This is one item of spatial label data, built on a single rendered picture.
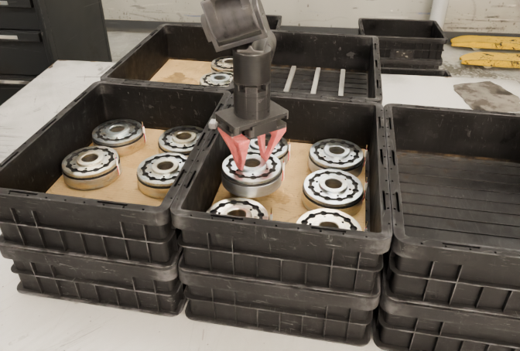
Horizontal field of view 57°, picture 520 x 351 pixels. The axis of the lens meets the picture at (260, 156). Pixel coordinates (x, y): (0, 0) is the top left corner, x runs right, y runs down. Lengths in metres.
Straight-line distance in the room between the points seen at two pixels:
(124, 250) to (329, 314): 0.32
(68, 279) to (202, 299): 0.22
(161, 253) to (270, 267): 0.16
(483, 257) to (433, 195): 0.27
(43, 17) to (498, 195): 1.91
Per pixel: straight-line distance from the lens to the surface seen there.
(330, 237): 0.63
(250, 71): 0.70
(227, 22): 0.68
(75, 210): 0.72
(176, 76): 1.32
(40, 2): 2.29
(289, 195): 0.84
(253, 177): 0.78
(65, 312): 0.89
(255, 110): 0.73
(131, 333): 0.83
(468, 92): 1.63
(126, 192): 0.88
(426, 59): 2.49
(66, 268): 0.84
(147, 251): 0.74
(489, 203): 0.92
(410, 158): 0.99
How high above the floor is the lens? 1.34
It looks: 33 degrees down
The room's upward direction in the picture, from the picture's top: straight up
